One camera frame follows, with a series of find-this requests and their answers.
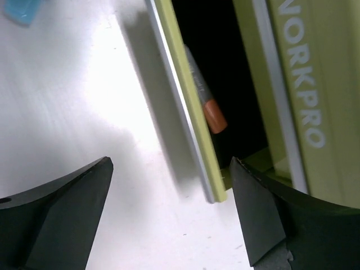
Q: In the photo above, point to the blue cap highlighter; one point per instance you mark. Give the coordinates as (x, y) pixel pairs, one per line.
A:
(21, 12)

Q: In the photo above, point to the green Workpro drawer chest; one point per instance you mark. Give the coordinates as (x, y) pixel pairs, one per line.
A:
(285, 75)

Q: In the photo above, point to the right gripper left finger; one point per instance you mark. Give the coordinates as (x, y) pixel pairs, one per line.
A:
(53, 226)

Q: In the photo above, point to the orange cap highlighter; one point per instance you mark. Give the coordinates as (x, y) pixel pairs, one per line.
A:
(212, 112)

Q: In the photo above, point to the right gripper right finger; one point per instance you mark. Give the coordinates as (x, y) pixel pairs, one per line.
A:
(286, 229)

